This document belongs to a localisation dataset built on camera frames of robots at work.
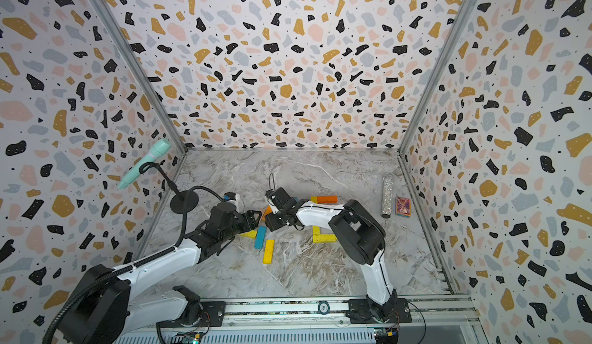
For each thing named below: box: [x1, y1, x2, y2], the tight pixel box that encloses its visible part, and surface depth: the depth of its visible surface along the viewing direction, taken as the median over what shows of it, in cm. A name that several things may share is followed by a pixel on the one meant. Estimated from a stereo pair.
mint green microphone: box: [117, 138, 172, 189], surface depth 78 cm
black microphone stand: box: [138, 161, 199, 214], surface depth 100 cm
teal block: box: [254, 225, 268, 250], surface depth 92 cm
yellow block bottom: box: [262, 239, 276, 265], surface depth 88 cm
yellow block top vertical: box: [312, 233, 338, 243], surface depth 92 cm
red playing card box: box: [395, 195, 411, 219], surface depth 102 cm
